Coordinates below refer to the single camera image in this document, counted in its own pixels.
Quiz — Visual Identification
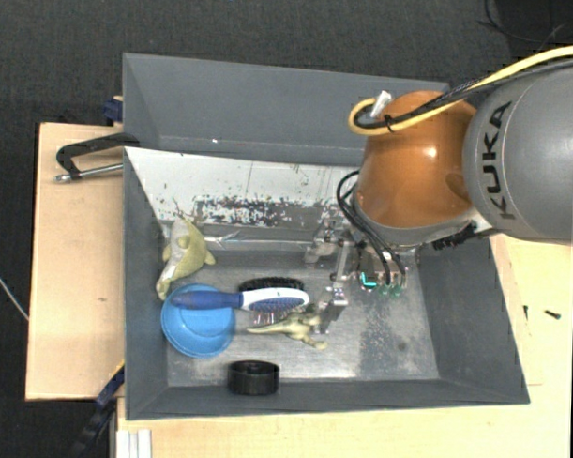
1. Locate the black oval brush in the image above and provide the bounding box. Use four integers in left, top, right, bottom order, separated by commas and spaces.
237, 274, 307, 297

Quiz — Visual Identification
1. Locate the blue and white hairbrush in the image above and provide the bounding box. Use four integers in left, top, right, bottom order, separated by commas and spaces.
170, 283, 311, 328

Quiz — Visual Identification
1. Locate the green plush toy animal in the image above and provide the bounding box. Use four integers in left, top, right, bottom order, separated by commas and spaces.
154, 216, 219, 303

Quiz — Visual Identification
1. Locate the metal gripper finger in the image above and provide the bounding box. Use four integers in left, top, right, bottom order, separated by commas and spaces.
304, 220, 345, 267
316, 283, 350, 336

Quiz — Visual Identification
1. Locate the blue plastic bowl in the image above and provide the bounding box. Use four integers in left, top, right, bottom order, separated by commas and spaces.
158, 281, 239, 360

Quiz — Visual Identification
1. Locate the black round cap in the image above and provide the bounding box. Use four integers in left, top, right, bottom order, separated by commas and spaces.
225, 359, 282, 398

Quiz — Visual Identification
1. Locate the green toy dinosaur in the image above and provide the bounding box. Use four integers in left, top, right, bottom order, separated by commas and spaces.
245, 300, 331, 351

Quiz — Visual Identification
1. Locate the grey metal bin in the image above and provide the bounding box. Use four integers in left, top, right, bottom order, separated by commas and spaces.
109, 52, 543, 435

